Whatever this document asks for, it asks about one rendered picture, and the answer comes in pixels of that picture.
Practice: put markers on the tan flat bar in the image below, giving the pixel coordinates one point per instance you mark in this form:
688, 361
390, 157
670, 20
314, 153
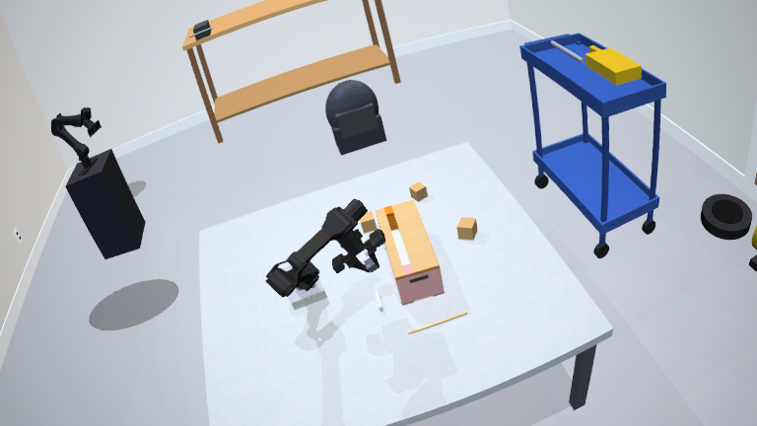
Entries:
437, 322

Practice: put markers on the brown cube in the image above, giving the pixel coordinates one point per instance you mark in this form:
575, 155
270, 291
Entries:
466, 228

